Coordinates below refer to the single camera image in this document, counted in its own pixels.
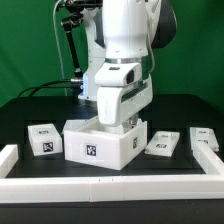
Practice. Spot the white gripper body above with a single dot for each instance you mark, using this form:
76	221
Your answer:
122	92

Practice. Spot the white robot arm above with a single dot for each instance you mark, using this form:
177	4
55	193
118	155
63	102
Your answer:
121	37

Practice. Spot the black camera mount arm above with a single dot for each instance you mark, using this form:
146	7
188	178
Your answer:
76	17

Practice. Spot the white cabinet body box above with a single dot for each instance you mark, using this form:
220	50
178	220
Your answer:
108	147

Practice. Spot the small white tagged box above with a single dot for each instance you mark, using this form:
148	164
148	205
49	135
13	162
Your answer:
44	139

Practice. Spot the white U-shaped fence frame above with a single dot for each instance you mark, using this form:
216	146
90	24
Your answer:
208	185

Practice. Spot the flat white tagged base plate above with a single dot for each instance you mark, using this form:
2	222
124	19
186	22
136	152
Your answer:
73	125

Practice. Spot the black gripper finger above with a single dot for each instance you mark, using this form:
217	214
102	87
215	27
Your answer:
133	120

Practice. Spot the white cabinet door panel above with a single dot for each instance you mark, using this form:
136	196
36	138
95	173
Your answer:
163	143
205	135

